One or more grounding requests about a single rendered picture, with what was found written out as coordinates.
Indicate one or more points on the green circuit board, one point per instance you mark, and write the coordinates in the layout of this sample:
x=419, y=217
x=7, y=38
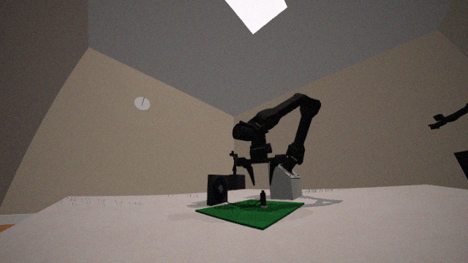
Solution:
x=256, y=216

